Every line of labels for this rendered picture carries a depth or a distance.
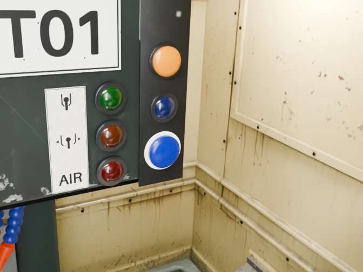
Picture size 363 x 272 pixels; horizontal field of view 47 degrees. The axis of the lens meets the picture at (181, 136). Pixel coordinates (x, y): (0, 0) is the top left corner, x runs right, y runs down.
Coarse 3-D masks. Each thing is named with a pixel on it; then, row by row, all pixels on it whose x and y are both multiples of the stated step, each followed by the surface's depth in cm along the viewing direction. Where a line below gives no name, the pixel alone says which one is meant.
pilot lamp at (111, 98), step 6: (108, 90) 32; (114, 90) 33; (102, 96) 32; (108, 96) 32; (114, 96) 33; (120, 96) 33; (102, 102) 33; (108, 102) 33; (114, 102) 33; (120, 102) 33; (108, 108) 33; (114, 108) 33
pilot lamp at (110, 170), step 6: (114, 162) 35; (108, 168) 35; (114, 168) 35; (120, 168) 35; (102, 174) 35; (108, 174) 35; (114, 174) 35; (120, 174) 35; (108, 180) 35; (114, 180) 35
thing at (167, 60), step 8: (160, 48) 34; (168, 48) 34; (160, 56) 33; (168, 56) 34; (176, 56) 34; (160, 64) 34; (168, 64) 34; (176, 64) 34; (160, 72) 34; (168, 72) 34
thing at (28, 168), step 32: (128, 0) 31; (128, 32) 32; (128, 64) 33; (0, 96) 29; (32, 96) 30; (128, 96) 34; (0, 128) 30; (32, 128) 31; (96, 128) 34; (128, 128) 35; (0, 160) 31; (32, 160) 32; (96, 160) 35; (128, 160) 36; (0, 192) 31; (32, 192) 33; (64, 192) 34
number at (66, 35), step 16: (48, 16) 29; (64, 16) 29; (80, 16) 30; (96, 16) 31; (48, 32) 29; (64, 32) 30; (80, 32) 30; (96, 32) 31; (48, 48) 30; (64, 48) 30; (80, 48) 31; (96, 48) 31; (48, 64) 30
